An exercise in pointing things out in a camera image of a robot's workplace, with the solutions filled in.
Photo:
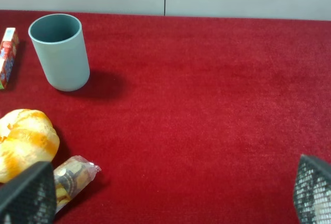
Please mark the red rectangular snack box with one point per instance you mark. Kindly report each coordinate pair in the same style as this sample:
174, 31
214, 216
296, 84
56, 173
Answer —
9, 45

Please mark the grey-green plastic cup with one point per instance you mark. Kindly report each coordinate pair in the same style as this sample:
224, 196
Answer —
59, 44

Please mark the clear wrapped cookie pack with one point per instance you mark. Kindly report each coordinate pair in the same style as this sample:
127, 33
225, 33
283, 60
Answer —
71, 177

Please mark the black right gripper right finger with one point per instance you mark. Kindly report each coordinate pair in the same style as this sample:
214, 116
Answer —
311, 196

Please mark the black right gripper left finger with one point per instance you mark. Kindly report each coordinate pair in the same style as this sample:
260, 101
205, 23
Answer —
30, 196

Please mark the red velvet tablecloth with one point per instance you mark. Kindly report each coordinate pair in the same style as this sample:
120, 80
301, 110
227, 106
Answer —
192, 120

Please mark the round yellow bread bun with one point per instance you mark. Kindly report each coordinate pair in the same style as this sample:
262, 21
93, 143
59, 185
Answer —
27, 136

